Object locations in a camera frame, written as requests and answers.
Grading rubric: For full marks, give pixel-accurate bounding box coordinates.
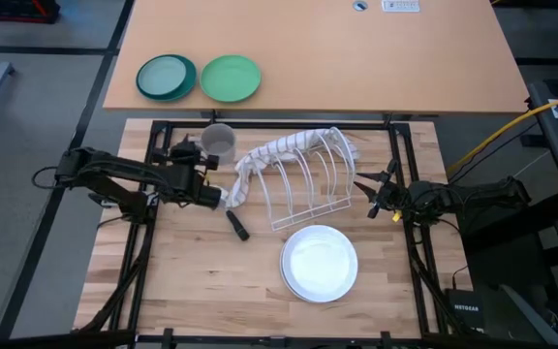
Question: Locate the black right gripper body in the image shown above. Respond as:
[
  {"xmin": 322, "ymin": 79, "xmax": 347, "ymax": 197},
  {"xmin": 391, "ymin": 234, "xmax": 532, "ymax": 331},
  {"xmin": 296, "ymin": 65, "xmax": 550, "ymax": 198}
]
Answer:
[{"xmin": 366, "ymin": 159, "xmax": 419, "ymax": 220}]

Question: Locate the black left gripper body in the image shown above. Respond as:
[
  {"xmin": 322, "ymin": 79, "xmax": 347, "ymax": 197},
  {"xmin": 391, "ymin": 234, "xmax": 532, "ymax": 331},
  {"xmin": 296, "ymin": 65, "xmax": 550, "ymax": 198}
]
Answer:
[{"xmin": 162, "ymin": 162, "xmax": 223, "ymax": 210}]

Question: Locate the grey mug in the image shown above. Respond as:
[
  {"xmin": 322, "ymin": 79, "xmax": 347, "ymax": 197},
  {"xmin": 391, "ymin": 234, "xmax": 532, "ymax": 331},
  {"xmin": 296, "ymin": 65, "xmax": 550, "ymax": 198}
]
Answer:
[{"xmin": 200, "ymin": 122, "xmax": 237, "ymax": 166}]

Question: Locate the white striped dish towel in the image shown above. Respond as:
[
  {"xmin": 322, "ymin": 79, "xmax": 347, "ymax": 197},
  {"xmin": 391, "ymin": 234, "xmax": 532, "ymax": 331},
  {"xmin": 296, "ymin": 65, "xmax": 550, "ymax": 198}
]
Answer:
[{"xmin": 224, "ymin": 128, "xmax": 360, "ymax": 209}]

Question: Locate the white plate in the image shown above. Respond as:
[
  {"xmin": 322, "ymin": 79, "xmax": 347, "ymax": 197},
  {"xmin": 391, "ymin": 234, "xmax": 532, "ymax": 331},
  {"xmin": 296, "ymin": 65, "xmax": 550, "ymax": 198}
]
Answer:
[
  {"xmin": 283, "ymin": 224, "xmax": 359, "ymax": 301},
  {"xmin": 279, "ymin": 232, "xmax": 357, "ymax": 304}
]

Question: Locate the white wire dish rack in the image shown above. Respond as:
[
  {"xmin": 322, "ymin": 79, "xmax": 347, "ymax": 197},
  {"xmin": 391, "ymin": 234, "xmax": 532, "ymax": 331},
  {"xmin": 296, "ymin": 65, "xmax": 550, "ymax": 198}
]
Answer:
[{"xmin": 252, "ymin": 126, "xmax": 357, "ymax": 233}]

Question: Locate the dark green plate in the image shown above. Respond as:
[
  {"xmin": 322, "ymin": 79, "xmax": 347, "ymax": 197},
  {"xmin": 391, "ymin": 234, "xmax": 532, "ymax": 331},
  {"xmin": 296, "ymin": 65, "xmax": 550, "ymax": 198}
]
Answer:
[{"xmin": 136, "ymin": 53, "xmax": 198, "ymax": 103}]

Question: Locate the pale teal plate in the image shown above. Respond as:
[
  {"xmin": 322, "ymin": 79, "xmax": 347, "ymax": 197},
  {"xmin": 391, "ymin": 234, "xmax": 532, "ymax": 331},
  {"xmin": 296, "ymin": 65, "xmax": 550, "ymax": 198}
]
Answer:
[{"xmin": 138, "ymin": 55, "xmax": 188, "ymax": 97}]

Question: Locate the tan wooden desk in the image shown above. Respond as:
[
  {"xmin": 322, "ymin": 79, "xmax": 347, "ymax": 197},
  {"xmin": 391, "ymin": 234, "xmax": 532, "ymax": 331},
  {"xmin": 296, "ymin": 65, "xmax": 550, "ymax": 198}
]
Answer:
[{"xmin": 103, "ymin": 0, "xmax": 531, "ymax": 116}]

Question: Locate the white power strip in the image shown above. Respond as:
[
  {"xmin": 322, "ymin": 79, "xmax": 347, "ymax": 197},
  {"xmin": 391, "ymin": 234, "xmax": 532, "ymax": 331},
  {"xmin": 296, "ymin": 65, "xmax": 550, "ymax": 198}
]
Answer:
[{"xmin": 381, "ymin": 0, "xmax": 421, "ymax": 14}]

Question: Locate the red and black crate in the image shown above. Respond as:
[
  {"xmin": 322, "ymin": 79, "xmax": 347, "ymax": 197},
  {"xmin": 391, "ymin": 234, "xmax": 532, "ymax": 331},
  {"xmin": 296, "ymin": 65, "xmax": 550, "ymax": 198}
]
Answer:
[{"xmin": 0, "ymin": 0, "xmax": 62, "ymax": 24}]

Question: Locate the dish brush with black handle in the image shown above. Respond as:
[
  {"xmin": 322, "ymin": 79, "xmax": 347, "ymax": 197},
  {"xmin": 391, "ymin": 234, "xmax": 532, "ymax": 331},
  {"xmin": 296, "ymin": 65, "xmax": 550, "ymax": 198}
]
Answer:
[{"xmin": 224, "ymin": 208, "xmax": 252, "ymax": 242}]

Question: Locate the black aluminium frame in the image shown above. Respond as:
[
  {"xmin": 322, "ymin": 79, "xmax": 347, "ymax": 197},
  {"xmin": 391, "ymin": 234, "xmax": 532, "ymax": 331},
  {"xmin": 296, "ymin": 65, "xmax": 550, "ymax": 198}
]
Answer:
[{"xmin": 73, "ymin": 118, "xmax": 459, "ymax": 349}]

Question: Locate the black cable bundle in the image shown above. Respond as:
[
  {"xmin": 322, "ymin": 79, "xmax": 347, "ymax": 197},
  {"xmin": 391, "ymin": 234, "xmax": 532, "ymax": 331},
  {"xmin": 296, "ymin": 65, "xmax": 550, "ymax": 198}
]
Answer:
[
  {"xmin": 77, "ymin": 222, "xmax": 157, "ymax": 335},
  {"xmin": 407, "ymin": 232, "xmax": 462, "ymax": 335}
]

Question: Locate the thin black cable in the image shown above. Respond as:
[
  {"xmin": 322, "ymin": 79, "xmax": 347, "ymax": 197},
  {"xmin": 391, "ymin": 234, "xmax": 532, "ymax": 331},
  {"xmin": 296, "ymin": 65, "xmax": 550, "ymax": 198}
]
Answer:
[{"xmin": 448, "ymin": 123, "xmax": 540, "ymax": 184}]

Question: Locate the long yellow cable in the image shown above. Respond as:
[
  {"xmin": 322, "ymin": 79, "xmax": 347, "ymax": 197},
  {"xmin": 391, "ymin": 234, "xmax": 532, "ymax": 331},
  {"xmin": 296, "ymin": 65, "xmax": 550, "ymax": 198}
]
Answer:
[{"xmin": 446, "ymin": 87, "xmax": 558, "ymax": 175}]

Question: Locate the thin white cable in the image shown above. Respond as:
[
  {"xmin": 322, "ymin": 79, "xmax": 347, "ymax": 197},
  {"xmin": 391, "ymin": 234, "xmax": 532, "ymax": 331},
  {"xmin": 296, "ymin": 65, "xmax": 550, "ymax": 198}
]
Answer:
[{"xmin": 511, "ymin": 149, "xmax": 551, "ymax": 179}]

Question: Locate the black Netgear switch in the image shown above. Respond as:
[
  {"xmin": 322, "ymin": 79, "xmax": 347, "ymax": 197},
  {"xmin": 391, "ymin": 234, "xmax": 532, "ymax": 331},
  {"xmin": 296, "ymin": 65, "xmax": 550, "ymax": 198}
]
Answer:
[{"xmin": 445, "ymin": 288, "xmax": 486, "ymax": 335}]

